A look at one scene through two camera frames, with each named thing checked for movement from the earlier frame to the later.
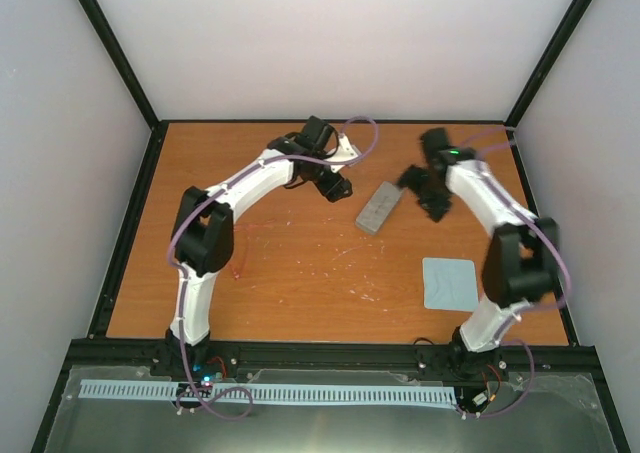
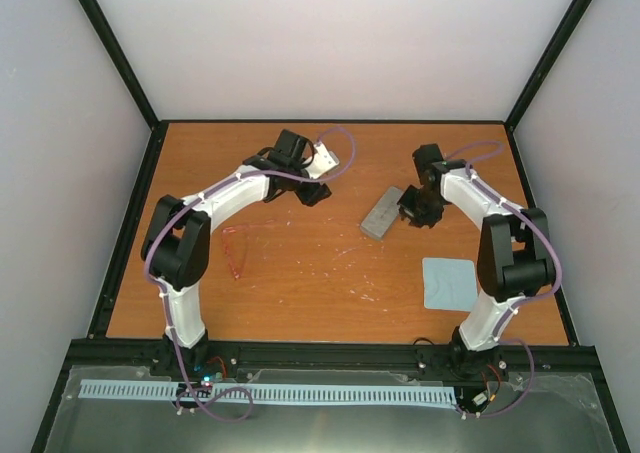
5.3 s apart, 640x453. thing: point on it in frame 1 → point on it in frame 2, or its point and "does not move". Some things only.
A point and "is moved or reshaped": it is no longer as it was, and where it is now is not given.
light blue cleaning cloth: [449, 284] does not move
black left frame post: [124, 67] does not move
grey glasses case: [379, 206] is moved or reshaped
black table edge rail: [333, 121] does not move
